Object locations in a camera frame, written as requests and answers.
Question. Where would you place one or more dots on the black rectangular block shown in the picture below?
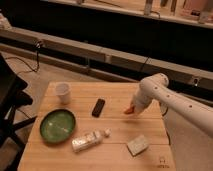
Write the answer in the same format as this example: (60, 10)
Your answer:
(98, 108)

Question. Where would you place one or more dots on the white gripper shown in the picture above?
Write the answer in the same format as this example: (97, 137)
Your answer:
(138, 107)

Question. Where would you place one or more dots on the green bowl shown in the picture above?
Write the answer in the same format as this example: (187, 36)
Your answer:
(57, 126)

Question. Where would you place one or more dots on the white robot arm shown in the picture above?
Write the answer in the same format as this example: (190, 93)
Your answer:
(156, 87)

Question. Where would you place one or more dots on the black office chair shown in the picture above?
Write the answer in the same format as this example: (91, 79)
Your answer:
(12, 96)

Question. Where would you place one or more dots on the white sponge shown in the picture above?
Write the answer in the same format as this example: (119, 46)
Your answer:
(137, 145)

